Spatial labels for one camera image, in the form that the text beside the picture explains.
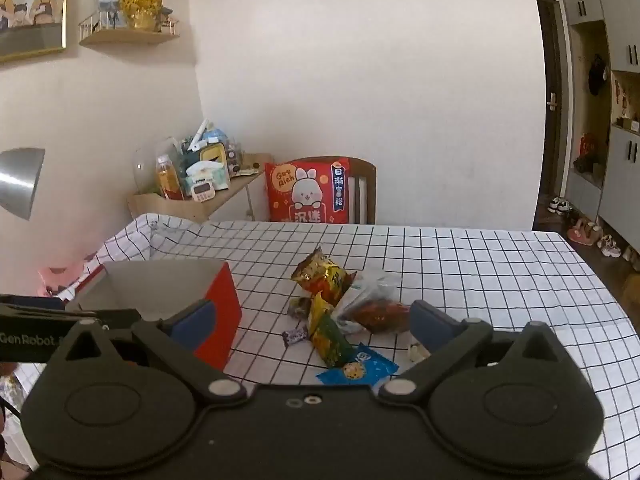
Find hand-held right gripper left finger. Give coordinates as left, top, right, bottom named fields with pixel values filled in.
left=47, top=299, right=249, bottom=405

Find blue cookie packet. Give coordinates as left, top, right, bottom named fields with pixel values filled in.
left=316, top=342, right=399, bottom=386

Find small yellow snack packet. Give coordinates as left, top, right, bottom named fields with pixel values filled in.
left=306, top=291, right=337, bottom=338

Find pink printed cloth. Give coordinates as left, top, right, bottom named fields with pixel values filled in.
left=37, top=250, right=108, bottom=296

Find dark wooden door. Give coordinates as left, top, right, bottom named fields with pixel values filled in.
left=535, top=0, right=568, bottom=206

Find white checkered tablecloth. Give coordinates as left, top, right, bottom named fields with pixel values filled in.
left=0, top=212, right=638, bottom=480

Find white cardboard box red edges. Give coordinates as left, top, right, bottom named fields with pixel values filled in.
left=65, top=260, right=243, bottom=373

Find pink slipper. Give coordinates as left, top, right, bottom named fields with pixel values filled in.
left=566, top=220, right=603, bottom=247

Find clear glass jar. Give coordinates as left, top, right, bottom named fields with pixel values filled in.
left=132, top=136, right=181, bottom=196

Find wooden wall shelf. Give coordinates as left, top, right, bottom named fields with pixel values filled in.
left=78, top=10, right=180, bottom=47

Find framed wall poster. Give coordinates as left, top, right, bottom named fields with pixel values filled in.
left=0, top=0, right=72, bottom=63

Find wooden side cabinet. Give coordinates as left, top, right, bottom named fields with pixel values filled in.
left=127, top=152, right=273, bottom=223

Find orange gold snack bag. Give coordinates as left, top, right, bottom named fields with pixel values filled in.
left=291, top=247, right=357, bottom=306

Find green white tissue pack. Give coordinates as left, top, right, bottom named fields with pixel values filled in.
left=185, top=160, right=231, bottom=191

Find red rabbit cushion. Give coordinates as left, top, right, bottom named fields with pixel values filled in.
left=264, top=157, right=352, bottom=224

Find orange drink bottle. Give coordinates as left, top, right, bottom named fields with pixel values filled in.
left=156, top=155, right=182, bottom=201

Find golden flower ornament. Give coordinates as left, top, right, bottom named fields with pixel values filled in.
left=119, top=0, right=163, bottom=30

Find brown orange foil packet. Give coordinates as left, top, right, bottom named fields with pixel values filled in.
left=347, top=300, right=414, bottom=335

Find grey hallway cabinet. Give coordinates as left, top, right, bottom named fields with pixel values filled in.
left=560, top=0, right=640, bottom=246

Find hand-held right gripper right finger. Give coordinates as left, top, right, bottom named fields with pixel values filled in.
left=377, top=300, right=577, bottom=405

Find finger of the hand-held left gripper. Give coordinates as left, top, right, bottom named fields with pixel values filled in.
left=0, top=294, right=143, bottom=333

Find white plastic snack packet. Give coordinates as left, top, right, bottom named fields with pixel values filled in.
left=332, top=269, right=404, bottom=336

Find yellow storage box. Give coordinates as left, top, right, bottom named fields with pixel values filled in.
left=197, top=142, right=227, bottom=166

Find wooden chair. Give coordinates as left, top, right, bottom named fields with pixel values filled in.
left=305, top=156, right=377, bottom=225

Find green snack packet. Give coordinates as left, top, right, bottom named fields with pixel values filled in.
left=311, top=314, right=354, bottom=368

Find silver lamp shade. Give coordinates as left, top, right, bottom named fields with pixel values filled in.
left=0, top=147, right=46, bottom=221

